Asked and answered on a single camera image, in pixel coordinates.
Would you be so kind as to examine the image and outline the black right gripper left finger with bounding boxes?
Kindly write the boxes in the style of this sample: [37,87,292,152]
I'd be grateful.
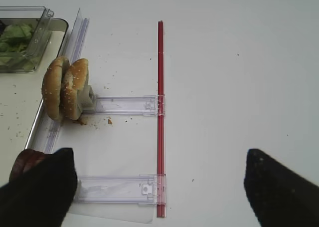
[0,148,78,227]

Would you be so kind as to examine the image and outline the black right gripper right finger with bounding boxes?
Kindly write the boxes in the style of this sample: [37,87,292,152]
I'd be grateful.
[244,149,319,227]

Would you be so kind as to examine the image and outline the green lettuce leaves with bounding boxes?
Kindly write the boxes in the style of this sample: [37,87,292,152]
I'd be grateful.
[0,23,34,72]

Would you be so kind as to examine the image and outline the clear pusher track lower right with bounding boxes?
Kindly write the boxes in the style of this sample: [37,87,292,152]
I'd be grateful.
[74,175,166,205]

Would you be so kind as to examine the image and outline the clear pusher track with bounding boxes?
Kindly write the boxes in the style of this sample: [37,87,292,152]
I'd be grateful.
[83,95,165,116]
[74,175,166,205]

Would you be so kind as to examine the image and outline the metal serving tray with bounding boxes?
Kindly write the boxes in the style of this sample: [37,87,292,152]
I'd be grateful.
[0,18,70,150]

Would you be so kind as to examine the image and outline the white pusher block upper right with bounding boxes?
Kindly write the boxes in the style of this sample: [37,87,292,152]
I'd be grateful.
[77,85,96,111]

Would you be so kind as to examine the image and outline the left sesame bun half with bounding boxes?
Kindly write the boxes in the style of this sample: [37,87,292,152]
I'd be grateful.
[41,56,70,122]

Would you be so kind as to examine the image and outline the sesame bun half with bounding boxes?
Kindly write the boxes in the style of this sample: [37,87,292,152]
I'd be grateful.
[41,56,70,122]
[61,58,89,120]

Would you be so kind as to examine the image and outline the right sesame bun half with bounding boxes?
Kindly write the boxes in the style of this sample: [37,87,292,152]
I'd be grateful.
[61,58,89,120]

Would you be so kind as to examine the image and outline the clear pusher track upper right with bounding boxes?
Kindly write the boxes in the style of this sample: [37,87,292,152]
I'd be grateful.
[83,95,165,116]

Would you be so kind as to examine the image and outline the clear divider strip right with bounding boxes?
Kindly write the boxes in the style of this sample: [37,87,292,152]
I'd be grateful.
[32,8,90,155]

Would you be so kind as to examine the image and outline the clear plastic salad container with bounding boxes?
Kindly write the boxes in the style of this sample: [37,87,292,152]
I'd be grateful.
[0,6,54,73]

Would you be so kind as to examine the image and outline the red plastic rail right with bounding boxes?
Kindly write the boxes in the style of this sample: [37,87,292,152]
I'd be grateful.
[156,20,166,218]

